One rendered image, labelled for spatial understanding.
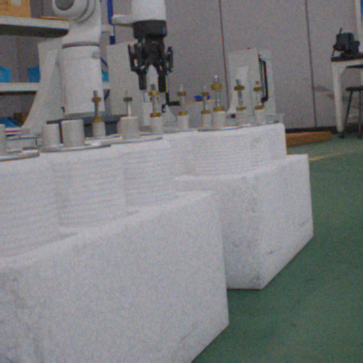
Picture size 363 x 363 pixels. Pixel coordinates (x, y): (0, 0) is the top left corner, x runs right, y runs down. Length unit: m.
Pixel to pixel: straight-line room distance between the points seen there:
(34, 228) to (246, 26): 6.84
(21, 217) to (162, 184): 0.24
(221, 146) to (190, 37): 6.88
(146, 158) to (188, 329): 0.20
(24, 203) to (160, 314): 0.20
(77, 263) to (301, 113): 6.40
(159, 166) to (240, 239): 0.29
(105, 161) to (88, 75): 0.90
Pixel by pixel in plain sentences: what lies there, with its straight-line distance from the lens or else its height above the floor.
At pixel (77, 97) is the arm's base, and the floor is 0.35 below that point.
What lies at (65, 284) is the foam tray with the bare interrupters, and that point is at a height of 0.15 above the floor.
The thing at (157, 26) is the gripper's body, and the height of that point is 0.48.
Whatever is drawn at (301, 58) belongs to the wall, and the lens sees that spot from 6.85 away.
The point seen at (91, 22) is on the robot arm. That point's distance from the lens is 1.55.
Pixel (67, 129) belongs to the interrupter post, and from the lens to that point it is 0.62.
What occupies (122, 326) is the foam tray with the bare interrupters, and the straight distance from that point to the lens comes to 0.57.
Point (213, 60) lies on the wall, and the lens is 7.57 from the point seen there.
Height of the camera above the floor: 0.27
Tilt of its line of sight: 3 degrees down
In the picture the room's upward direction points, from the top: 5 degrees counter-clockwise
